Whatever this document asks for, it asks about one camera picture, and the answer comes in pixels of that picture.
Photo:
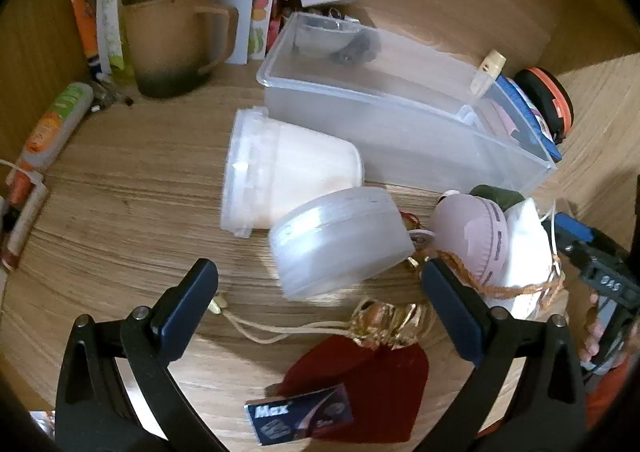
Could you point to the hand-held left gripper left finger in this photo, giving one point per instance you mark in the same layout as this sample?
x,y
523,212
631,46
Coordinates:
x,y
186,312

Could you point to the person's right hand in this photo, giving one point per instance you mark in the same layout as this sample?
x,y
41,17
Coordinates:
x,y
594,337

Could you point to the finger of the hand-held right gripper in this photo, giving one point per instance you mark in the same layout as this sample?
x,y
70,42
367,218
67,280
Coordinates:
x,y
575,254
575,227

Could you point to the brown ceramic mug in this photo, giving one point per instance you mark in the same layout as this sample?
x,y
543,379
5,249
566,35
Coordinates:
x,y
165,42

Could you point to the white plastic tub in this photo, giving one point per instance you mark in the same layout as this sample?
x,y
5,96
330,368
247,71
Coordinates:
x,y
295,167

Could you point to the green and white tube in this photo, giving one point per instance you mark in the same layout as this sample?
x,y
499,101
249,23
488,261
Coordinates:
x,y
110,7

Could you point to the dark green object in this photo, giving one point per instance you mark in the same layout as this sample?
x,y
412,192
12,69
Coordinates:
x,y
495,196

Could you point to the blue case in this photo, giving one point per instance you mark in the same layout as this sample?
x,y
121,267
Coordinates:
x,y
530,117

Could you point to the orange packet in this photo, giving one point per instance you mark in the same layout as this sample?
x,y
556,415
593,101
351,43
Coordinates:
x,y
84,27

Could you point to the round translucent plastic container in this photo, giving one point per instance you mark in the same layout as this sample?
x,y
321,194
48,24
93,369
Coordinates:
x,y
340,242

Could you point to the pink round case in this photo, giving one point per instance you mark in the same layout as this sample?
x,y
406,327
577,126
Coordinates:
x,y
470,232

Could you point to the wooden desktop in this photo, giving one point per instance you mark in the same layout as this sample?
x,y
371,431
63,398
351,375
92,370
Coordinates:
x,y
150,212

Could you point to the clear plastic storage box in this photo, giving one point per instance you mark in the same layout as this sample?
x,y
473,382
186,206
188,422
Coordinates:
x,y
400,132

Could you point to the metal keyring clips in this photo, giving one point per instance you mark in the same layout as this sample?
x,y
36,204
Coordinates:
x,y
332,12

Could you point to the person's right forearm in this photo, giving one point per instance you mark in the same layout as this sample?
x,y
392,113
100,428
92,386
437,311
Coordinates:
x,y
607,397

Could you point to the white and orange tube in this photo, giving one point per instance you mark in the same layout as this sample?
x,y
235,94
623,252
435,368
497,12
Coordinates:
x,y
25,227

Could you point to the fruit print box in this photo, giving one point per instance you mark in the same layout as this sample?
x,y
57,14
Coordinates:
x,y
262,17

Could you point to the blue battery card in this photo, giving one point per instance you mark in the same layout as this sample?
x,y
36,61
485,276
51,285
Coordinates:
x,y
300,414

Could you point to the black and orange round case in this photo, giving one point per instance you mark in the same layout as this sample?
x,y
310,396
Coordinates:
x,y
550,97

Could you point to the orange and green tube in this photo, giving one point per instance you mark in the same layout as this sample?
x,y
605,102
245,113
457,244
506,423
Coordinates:
x,y
55,125

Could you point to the pink card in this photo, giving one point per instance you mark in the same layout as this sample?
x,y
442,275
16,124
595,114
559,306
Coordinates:
x,y
505,120

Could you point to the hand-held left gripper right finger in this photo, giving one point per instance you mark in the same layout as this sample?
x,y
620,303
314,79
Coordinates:
x,y
450,312

